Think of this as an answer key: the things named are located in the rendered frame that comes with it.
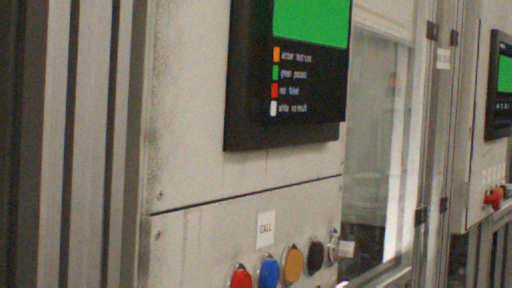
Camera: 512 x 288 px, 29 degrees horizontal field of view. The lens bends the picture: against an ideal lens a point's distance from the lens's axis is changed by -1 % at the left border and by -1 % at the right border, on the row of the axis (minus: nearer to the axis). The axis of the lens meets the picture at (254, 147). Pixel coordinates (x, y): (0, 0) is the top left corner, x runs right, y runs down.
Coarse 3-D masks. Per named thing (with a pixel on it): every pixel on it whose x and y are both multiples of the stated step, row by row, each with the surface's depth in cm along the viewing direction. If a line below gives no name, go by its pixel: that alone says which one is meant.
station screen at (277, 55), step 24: (288, 48) 78; (312, 48) 84; (336, 48) 90; (288, 72) 79; (312, 72) 84; (336, 72) 90; (264, 96) 74; (288, 96) 79; (312, 96) 85; (336, 96) 91; (264, 120) 75; (288, 120) 80; (312, 120) 85; (336, 120) 91
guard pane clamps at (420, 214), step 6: (432, 24) 139; (438, 24) 142; (432, 30) 139; (438, 30) 142; (456, 30) 155; (426, 36) 136; (432, 36) 139; (438, 36) 143; (456, 36) 155; (456, 42) 155; (444, 198) 156; (444, 204) 156; (414, 210) 138; (420, 210) 140; (426, 210) 144; (444, 210) 157; (414, 216) 138; (420, 216) 141; (426, 216) 144; (414, 222) 138; (420, 222) 141
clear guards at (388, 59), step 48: (384, 0) 115; (384, 48) 117; (384, 96) 119; (432, 96) 143; (384, 144) 120; (432, 144) 146; (384, 192) 122; (432, 192) 148; (384, 240) 124; (432, 240) 151
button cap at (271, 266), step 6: (264, 264) 82; (270, 264) 82; (276, 264) 83; (264, 270) 82; (270, 270) 82; (276, 270) 83; (264, 276) 81; (270, 276) 82; (276, 276) 83; (264, 282) 81; (270, 282) 82; (276, 282) 83
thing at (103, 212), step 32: (96, 0) 58; (128, 0) 61; (96, 32) 58; (128, 32) 61; (96, 64) 58; (128, 64) 62; (96, 96) 59; (96, 128) 59; (448, 128) 156; (96, 160) 59; (448, 160) 158; (96, 192) 59; (96, 224) 60; (96, 256) 60
